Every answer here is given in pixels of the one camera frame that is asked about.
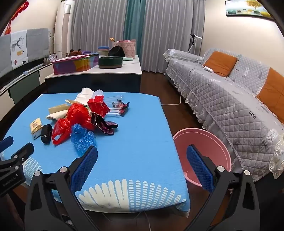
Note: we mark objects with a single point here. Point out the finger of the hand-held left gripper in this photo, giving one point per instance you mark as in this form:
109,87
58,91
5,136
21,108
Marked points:
24,152
5,143

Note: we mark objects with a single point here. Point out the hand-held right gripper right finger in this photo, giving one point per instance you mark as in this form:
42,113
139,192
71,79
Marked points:
199,168

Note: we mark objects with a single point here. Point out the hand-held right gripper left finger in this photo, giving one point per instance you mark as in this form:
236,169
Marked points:
85,166

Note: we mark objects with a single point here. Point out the yellow tissue pack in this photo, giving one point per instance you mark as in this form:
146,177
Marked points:
35,127

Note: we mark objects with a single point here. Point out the blue plastic bag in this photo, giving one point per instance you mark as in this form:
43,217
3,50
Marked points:
83,137

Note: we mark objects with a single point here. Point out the black tape roll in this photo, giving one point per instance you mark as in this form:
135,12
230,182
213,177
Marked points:
45,131

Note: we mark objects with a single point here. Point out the pink plastic basin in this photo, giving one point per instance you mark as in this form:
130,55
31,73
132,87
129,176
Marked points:
206,137

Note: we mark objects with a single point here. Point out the dark red patterned box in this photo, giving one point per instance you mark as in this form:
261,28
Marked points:
102,124

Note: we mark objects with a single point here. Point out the red plastic bag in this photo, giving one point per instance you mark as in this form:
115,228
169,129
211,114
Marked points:
77,113

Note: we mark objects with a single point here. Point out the cream paper packaging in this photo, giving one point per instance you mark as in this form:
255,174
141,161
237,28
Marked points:
56,108

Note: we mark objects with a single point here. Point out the red paper box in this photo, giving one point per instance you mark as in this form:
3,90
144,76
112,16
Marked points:
98,106

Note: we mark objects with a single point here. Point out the dark candy wrapper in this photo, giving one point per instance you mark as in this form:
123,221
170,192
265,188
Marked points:
121,105

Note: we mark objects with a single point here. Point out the white paper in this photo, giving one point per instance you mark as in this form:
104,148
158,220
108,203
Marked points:
85,93

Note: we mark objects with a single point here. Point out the clear plastic tubes pack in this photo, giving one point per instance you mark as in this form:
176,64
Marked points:
115,97

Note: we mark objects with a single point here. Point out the blue table cover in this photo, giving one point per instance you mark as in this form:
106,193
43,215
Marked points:
133,144

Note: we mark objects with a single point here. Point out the dark television cabinet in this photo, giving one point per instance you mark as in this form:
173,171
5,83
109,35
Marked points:
24,82

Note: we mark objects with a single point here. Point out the grey quilted sofa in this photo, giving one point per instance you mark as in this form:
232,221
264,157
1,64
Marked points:
221,100

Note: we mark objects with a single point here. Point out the white rod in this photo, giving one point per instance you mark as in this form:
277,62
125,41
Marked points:
26,71

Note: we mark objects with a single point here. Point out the white-topped coffee table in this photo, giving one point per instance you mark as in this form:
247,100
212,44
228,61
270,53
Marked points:
93,71

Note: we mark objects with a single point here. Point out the colourful rectangular box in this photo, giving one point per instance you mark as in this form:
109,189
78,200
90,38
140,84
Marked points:
73,65

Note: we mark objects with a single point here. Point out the white power strip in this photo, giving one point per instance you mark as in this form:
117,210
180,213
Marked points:
208,68

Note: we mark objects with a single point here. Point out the grey television dust cover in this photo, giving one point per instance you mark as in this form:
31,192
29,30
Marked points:
31,42

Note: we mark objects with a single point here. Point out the large orange cushion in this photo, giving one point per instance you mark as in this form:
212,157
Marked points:
273,93

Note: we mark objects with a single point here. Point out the small orange cushion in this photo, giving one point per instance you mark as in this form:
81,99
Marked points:
219,63

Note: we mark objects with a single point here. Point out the green round tin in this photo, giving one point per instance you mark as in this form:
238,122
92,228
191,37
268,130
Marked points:
111,62

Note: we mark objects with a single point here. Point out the brown ornament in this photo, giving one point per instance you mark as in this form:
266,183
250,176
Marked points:
75,53

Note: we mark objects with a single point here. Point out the mint green roll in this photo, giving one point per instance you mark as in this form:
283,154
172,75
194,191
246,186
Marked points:
127,59

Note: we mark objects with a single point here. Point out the stack of coloured bowls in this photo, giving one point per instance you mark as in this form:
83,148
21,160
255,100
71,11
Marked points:
103,50

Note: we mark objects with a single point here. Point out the pink basket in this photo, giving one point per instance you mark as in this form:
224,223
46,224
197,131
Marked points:
129,48

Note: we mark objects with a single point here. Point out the white standing air conditioner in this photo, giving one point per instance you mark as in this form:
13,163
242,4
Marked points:
64,28

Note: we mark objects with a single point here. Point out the white floor stand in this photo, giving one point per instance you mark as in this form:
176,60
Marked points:
195,37

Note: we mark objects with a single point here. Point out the grey curtain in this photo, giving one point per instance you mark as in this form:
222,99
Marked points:
168,33
99,22

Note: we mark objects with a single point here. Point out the teal curtain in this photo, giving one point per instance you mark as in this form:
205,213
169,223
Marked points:
134,26

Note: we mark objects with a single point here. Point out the small photo frame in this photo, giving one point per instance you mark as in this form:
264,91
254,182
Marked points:
53,57

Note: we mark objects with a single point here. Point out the red wall decoration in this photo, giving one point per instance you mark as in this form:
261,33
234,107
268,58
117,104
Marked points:
21,7

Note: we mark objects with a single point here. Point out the framed wall painting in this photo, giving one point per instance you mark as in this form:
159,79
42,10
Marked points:
244,7

